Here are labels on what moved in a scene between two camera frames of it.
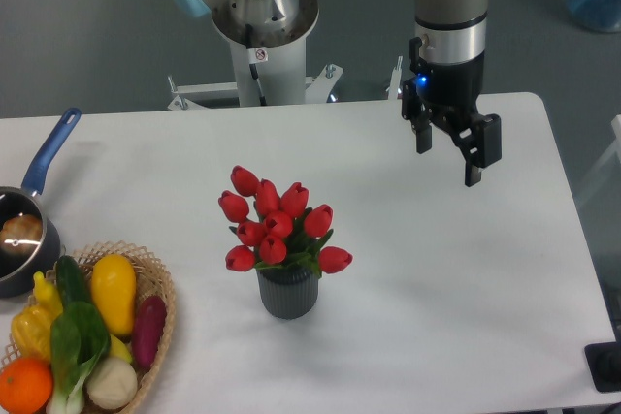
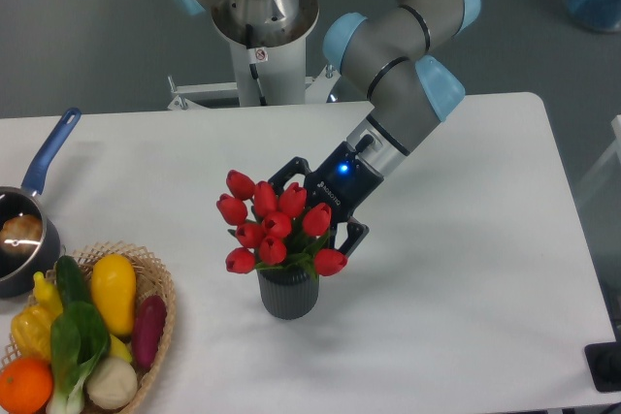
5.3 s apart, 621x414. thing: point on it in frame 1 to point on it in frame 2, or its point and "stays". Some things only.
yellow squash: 114,285 stays
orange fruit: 26,386 stays
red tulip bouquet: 277,230 stays
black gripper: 449,96 to 340,179
